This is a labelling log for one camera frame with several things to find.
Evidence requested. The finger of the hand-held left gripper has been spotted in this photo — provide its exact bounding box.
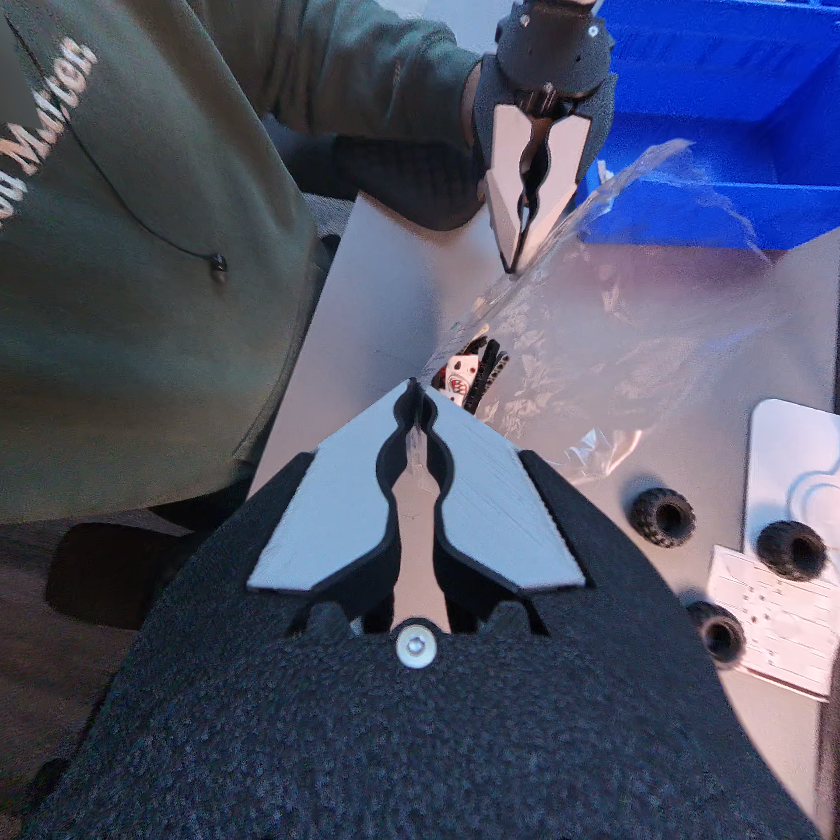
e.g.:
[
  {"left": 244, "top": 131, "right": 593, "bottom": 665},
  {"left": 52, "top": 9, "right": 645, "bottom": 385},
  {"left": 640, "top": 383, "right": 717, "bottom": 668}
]
[
  {"left": 486, "top": 103, "right": 534, "bottom": 274},
  {"left": 520, "top": 113, "right": 593, "bottom": 274}
]

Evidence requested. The large clear plastic bag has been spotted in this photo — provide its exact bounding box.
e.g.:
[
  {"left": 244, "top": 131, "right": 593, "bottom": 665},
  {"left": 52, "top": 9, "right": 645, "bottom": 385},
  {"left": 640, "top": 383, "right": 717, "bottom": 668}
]
[{"left": 426, "top": 137, "right": 778, "bottom": 489}]

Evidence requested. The blue storage bin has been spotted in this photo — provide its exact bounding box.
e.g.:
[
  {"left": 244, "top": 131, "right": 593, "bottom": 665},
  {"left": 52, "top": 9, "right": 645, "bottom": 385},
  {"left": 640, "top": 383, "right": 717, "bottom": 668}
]
[
  {"left": 575, "top": 79, "right": 840, "bottom": 253},
  {"left": 594, "top": 0, "right": 840, "bottom": 128}
]

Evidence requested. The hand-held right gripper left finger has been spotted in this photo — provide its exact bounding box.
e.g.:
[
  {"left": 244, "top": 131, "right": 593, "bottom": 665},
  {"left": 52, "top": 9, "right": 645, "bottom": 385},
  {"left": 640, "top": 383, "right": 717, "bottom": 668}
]
[{"left": 246, "top": 380, "right": 418, "bottom": 631}]

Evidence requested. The white stand base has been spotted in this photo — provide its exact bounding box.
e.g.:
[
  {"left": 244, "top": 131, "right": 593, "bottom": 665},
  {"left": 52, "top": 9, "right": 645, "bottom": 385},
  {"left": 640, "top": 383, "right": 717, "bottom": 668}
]
[{"left": 741, "top": 397, "right": 840, "bottom": 555}]

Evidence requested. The white sticker sheet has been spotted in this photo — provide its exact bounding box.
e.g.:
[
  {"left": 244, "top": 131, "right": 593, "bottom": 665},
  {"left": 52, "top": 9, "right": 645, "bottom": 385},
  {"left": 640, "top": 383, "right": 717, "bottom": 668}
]
[{"left": 705, "top": 544, "right": 840, "bottom": 699}]

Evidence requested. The person's torso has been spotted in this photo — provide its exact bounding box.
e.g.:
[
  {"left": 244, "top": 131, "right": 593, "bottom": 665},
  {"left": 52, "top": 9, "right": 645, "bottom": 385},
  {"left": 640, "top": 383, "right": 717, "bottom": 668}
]
[{"left": 0, "top": 0, "right": 345, "bottom": 529}]

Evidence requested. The black toy tire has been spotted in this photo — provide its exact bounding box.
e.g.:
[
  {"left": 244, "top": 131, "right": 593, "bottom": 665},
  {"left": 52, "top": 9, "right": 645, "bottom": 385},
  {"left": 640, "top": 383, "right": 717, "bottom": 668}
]
[
  {"left": 684, "top": 600, "right": 750, "bottom": 668},
  {"left": 755, "top": 519, "right": 830, "bottom": 582},
  {"left": 626, "top": 486, "right": 699, "bottom": 550}
]

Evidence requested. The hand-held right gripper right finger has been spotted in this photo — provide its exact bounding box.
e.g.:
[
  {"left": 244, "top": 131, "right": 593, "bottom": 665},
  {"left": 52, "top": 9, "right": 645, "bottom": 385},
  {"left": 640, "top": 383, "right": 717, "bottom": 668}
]
[{"left": 418, "top": 384, "right": 588, "bottom": 631}]

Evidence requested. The person's left forearm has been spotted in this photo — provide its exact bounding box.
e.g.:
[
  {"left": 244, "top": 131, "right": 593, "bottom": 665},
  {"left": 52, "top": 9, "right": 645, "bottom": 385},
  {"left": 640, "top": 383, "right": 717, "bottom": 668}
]
[{"left": 197, "top": 0, "right": 489, "bottom": 148}]

